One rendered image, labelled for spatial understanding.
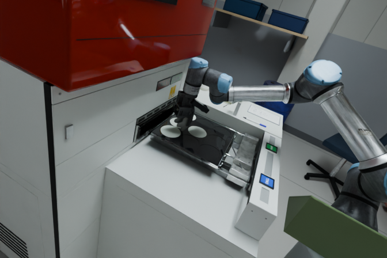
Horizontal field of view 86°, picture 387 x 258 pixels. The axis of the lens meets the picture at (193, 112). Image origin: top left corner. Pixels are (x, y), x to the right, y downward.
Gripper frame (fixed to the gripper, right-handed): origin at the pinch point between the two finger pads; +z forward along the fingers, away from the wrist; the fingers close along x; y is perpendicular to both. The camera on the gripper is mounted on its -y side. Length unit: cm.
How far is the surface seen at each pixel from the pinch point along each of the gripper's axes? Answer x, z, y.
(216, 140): 8.6, 1.7, -15.6
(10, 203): 5, 30, 69
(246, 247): 54, 10, -3
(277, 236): 30, 92, -99
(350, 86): -72, -12, -290
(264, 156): 28.8, -4.4, -27.1
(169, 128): -2.6, 1.5, 6.4
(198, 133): 2.9, 1.6, -7.9
